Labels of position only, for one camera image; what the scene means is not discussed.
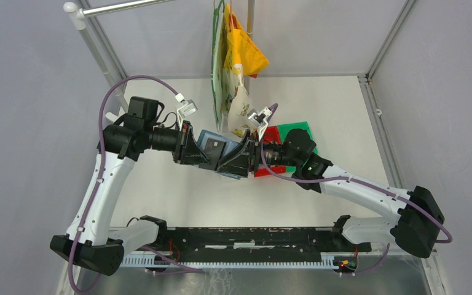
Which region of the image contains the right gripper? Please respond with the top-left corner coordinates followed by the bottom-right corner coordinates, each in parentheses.
top-left (218, 129), bottom-right (300, 177)

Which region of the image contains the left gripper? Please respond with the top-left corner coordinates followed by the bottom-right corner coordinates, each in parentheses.
top-left (145, 120), bottom-right (212, 165)

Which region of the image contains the blue card holder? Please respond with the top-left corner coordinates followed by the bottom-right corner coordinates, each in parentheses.
top-left (195, 130), bottom-right (239, 171)

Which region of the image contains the black card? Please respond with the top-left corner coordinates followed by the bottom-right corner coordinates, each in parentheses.
top-left (204, 138), bottom-right (226, 163)

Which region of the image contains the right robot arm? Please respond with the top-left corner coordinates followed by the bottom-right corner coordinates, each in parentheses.
top-left (216, 128), bottom-right (452, 258)

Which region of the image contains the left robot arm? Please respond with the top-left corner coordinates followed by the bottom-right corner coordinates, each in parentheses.
top-left (50, 96), bottom-right (210, 276)

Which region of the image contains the red bin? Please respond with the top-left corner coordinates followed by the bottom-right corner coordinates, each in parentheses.
top-left (253, 125), bottom-right (286, 178)

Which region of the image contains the green bin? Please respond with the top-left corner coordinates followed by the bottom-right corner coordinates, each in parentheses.
top-left (278, 122), bottom-right (317, 158)

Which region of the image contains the hanging patterned cloth bag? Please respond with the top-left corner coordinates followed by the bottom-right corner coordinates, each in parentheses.
top-left (211, 1), bottom-right (256, 138)

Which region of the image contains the yellow cloth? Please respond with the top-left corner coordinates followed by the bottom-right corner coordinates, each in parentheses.
top-left (222, 4), bottom-right (270, 77)

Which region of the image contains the vertical rack pole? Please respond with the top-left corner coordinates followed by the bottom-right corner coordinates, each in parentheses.
top-left (244, 0), bottom-right (256, 98)

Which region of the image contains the white clothes rack pole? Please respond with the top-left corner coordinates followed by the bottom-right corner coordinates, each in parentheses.
top-left (63, 1), bottom-right (183, 112)

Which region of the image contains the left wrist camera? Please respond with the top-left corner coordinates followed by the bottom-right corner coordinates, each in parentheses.
top-left (175, 93), bottom-right (198, 129)

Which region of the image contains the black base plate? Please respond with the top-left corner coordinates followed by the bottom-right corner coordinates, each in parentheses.
top-left (150, 227), bottom-right (372, 264)

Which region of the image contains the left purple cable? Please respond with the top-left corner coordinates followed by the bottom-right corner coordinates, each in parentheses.
top-left (67, 74), bottom-right (204, 294)

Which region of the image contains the white cable duct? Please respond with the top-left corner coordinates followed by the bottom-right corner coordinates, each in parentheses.
top-left (122, 254), bottom-right (359, 270)

